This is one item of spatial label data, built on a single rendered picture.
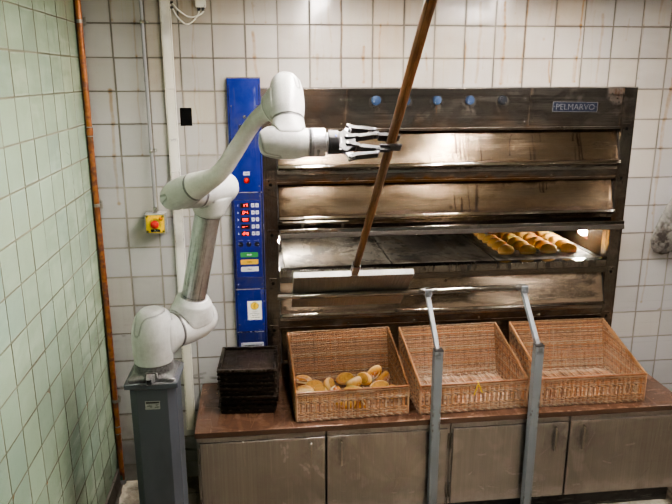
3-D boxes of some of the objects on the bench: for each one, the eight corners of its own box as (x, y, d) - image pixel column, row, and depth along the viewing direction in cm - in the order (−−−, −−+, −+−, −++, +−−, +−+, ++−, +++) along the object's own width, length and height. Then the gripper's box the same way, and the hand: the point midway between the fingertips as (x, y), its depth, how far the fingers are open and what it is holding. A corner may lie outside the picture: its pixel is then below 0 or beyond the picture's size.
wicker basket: (503, 366, 374) (506, 320, 367) (598, 361, 380) (603, 316, 373) (538, 408, 327) (542, 356, 320) (646, 402, 333) (653, 350, 326)
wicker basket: (286, 378, 359) (285, 330, 352) (388, 372, 367) (389, 325, 360) (294, 423, 312) (293, 369, 305) (410, 415, 321) (412, 362, 313)
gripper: (323, 128, 216) (395, 128, 219) (327, 170, 209) (401, 169, 212) (325, 114, 210) (399, 114, 213) (329, 156, 203) (405, 156, 206)
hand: (389, 142), depth 212 cm, fingers closed on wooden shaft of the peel, 3 cm apart
